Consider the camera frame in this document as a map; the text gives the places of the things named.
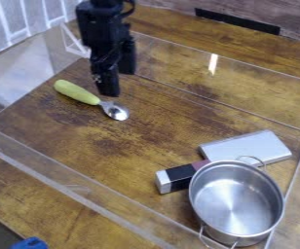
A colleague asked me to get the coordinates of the blue object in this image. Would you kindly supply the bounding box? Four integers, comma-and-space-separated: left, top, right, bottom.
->
9, 237, 48, 249

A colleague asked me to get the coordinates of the silver flat rectangular box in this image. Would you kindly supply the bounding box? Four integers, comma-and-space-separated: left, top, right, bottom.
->
198, 130, 291, 166

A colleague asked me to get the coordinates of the clear acrylic enclosure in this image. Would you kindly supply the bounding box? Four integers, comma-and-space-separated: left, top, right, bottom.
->
0, 28, 300, 249

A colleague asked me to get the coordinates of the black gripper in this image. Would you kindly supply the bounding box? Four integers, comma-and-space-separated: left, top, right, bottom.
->
75, 1, 135, 97

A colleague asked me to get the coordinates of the black and silver block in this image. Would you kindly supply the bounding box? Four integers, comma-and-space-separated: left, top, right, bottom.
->
155, 160, 210, 195

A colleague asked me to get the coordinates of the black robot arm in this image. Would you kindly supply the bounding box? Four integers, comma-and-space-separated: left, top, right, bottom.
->
75, 0, 135, 97

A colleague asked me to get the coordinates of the silver metal pot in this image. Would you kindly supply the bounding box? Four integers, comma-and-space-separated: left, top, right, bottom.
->
187, 159, 285, 249

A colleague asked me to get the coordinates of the spoon with yellow handle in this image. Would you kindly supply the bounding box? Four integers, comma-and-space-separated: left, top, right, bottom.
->
53, 80, 128, 121

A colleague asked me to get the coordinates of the black strip on table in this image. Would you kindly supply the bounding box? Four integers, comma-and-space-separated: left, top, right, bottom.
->
194, 8, 279, 35

